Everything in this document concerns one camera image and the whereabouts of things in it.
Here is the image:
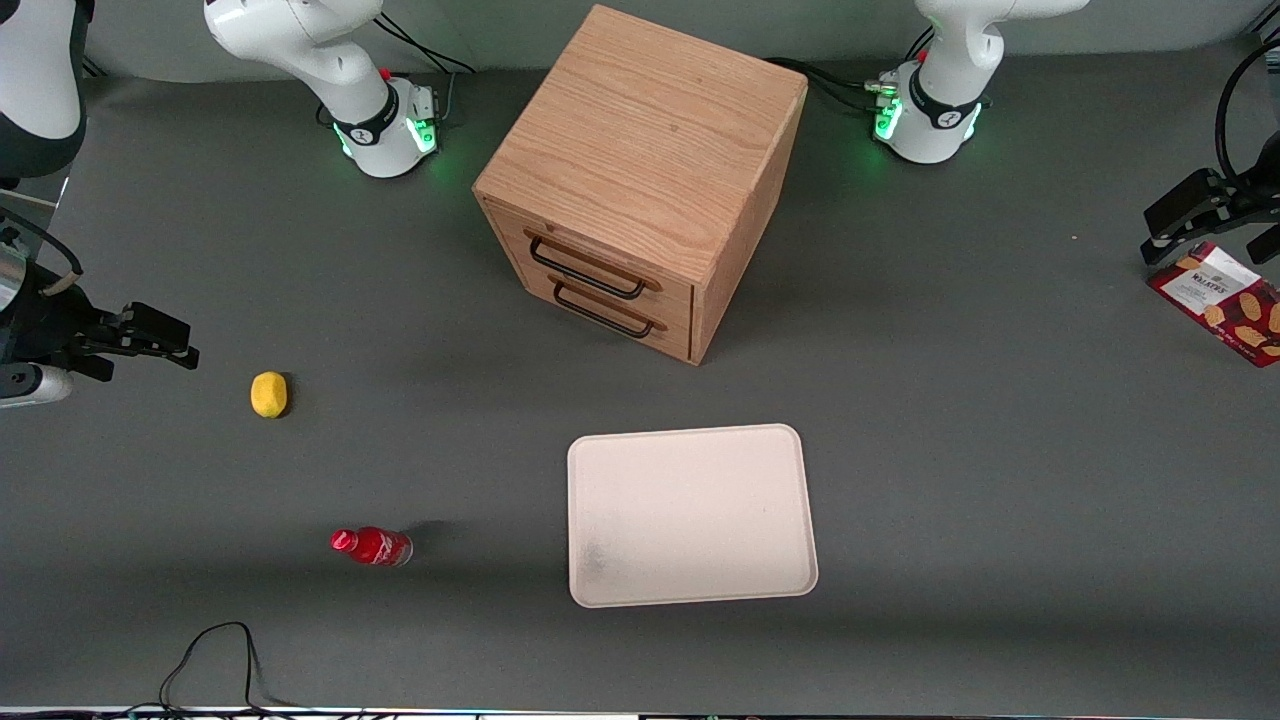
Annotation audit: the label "red soda bottle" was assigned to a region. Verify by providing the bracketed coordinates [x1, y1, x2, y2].
[329, 527, 414, 568]

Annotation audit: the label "black right base cables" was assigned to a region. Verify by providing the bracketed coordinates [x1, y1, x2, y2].
[372, 12, 479, 126]

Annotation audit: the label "black base cables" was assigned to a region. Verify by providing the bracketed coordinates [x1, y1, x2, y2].
[765, 28, 936, 113]
[372, 12, 479, 126]

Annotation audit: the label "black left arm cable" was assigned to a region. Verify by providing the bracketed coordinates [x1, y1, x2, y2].
[1213, 38, 1280, 186]

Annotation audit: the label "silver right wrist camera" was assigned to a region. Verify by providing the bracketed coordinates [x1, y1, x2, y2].
[0, 362, 75, 410]

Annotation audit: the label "red cookie box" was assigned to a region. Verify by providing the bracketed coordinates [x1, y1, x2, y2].
[1146, 240, 1280, 369]

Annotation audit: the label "yellow lemon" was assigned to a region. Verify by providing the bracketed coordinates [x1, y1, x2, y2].
[249, 371, 290, 419]

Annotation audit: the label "thin black floor cable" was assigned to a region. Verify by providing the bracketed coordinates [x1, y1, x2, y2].
[128, 621, 331, 717]

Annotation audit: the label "wooden drawer cabinet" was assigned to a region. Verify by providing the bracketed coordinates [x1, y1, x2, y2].
[472, 4, 809, 367]

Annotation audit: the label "wooden drawer front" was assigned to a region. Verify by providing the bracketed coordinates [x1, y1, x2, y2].
[508, 270, 694, 363]
[484, 198, 697, 326]

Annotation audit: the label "beige plastic tray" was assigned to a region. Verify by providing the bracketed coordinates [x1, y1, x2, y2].
[566, 423, 820, 609]

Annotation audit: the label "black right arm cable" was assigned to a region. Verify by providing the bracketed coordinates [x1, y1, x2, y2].
[0, 205, 84, 298]

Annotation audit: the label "black left base cables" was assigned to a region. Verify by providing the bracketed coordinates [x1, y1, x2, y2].
[765, 28, 936, 113]

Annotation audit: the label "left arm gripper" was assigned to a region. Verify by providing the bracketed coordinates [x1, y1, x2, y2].
[1141, 130, 1280, 267]

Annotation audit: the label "black wire drawer handle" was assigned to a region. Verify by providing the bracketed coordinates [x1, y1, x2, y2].
[526, 230, 663, 301]
[549, 274, 668, 339]

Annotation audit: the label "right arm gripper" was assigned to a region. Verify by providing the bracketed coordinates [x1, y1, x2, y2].
[0, 285, 201, 386]

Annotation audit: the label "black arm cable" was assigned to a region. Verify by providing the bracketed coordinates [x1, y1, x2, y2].
[0, 205, 84, 298]
[1213, 38, 1280, 186]

